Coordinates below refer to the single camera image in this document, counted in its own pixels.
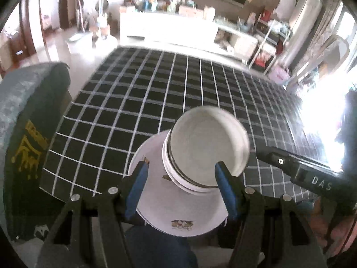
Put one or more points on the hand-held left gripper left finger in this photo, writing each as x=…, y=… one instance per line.
x=136, y=189

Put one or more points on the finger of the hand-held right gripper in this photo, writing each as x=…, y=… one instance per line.
x=279, y=160

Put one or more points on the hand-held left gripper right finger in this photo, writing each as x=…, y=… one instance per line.
x=226, y=192

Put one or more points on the white floral plate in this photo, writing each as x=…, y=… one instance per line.
x=156, y=173

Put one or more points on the white bowl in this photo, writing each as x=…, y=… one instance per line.
x=209, y=139

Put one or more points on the person's right hand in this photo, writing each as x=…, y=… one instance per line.
x=332, y=226

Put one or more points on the person's blue trouser leg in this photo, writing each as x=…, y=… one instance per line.
x=159, y=249

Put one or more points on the pink bag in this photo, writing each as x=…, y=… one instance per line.
x=279, y=76

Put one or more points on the black checked tablecloth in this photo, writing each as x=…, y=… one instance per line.
x=156, y=89

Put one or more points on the dark cloth with gold print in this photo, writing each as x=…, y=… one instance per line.
x=30, y=173

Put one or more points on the white shelf rack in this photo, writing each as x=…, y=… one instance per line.
x=269, y=44

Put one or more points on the white low cabinet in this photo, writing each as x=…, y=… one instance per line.
x=167, y=26

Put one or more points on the wooden door frame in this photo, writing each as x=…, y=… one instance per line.
x=30, y=19

